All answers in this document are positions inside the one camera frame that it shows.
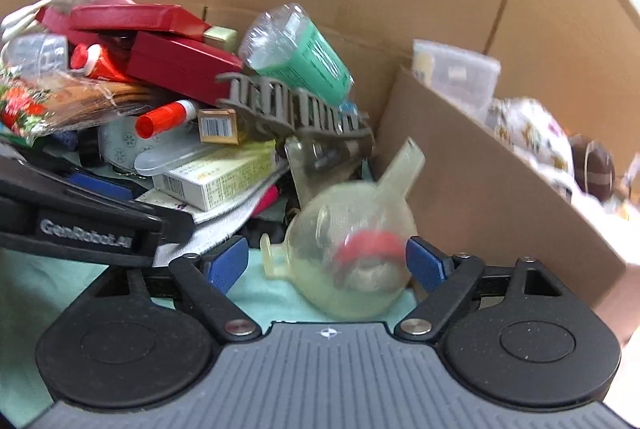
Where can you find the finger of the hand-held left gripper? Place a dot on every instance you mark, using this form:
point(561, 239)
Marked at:
point(100, 186)
point(170, 226)

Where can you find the brown plush ball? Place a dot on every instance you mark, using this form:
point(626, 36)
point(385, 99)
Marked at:
point(592, 169)

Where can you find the orange tube white cap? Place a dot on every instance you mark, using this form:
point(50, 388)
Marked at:
point(97, 61)

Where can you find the white marker red cap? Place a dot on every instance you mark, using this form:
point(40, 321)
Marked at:
point(160, 119)

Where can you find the clear round flask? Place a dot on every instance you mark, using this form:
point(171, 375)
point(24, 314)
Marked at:
point(330, 229)

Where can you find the clear plastic case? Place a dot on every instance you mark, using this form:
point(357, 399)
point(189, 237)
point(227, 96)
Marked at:
point(170, 156)

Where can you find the red case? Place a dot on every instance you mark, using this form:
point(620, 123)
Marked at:
point(185, 61)

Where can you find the clear blister pack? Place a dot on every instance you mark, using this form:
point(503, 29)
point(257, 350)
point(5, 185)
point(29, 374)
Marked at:
point(37, 54)

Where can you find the red grey ball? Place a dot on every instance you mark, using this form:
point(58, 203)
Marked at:
point(367, 244)

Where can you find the pink object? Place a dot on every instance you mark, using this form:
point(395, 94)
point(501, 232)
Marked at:
point(270, 201)

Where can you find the translucent plastic bracket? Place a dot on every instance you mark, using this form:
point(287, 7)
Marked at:
point(305, 169)

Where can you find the white printed cloth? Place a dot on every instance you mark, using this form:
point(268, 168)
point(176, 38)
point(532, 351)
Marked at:
point(535, 134)

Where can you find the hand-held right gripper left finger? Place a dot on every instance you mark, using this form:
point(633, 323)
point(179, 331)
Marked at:
point(227, 264)

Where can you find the clear bottle green label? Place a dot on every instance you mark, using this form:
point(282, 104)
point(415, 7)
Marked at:
point(300, 54)

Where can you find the brown wrapped packet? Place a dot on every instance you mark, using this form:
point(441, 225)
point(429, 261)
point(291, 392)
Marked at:
point(100, 101)

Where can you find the small beige box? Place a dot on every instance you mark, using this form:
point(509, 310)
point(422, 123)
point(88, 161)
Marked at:
point(220, 38)

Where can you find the white yellow medicine box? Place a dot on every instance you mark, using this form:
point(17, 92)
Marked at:
point(220, 179)

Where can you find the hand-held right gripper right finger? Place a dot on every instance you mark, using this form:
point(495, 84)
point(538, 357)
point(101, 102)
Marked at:
point(426, 264)

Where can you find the clear plastic container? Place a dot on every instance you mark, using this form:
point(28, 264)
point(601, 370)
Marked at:
point(457, 69)

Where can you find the small gold box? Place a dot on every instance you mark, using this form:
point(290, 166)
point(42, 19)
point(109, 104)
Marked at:
point(217, 126)

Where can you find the red case lid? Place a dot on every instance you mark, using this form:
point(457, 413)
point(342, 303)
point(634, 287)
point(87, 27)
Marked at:
point(135, 16)

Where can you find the strawberry printed packet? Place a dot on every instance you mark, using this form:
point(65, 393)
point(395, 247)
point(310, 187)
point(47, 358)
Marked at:
point(22, 109)

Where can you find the white patterned container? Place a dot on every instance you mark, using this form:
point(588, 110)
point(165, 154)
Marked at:
point(117, 144)

